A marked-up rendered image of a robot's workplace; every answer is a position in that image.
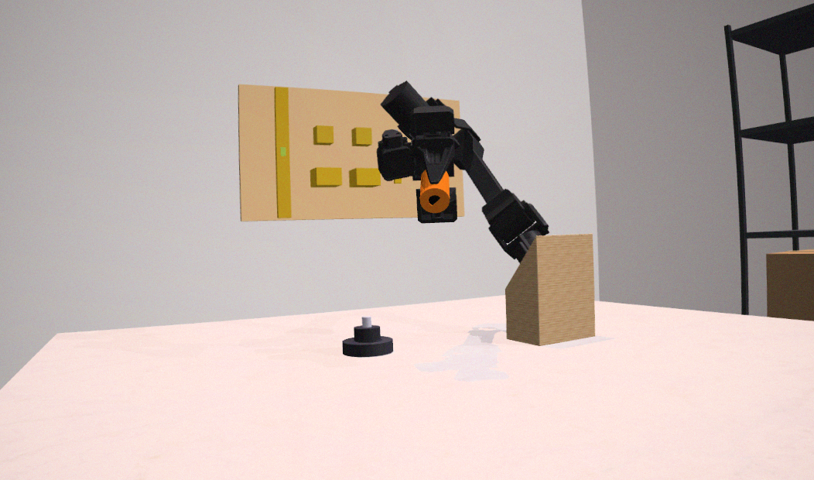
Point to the orange knob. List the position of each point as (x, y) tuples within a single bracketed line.
[(434, 198)]

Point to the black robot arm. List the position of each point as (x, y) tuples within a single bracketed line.
[(507, 216)]

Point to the grey round pedestal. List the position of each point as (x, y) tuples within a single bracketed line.
[(367, 341)]

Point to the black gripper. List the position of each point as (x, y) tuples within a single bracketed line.
[(434, 151)]

